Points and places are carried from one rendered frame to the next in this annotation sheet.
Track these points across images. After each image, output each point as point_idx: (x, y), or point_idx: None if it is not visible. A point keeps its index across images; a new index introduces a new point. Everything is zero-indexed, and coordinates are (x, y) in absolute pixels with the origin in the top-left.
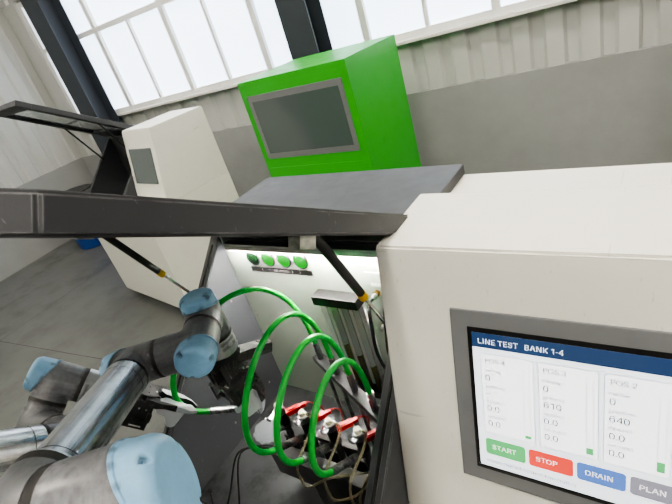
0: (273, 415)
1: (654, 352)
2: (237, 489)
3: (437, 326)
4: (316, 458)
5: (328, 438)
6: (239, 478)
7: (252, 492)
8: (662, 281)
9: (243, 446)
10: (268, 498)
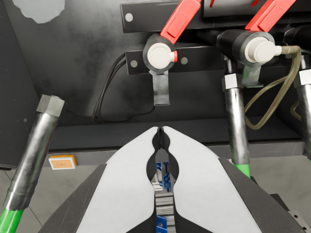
0: (163, 82)
1: None
2: (79, 87)
3: None
4: (214, 51)
5: (228, 9)
6: (68, 76)
7: (99, 82)
8: None
9: (27, 36)
10: (123, 79)
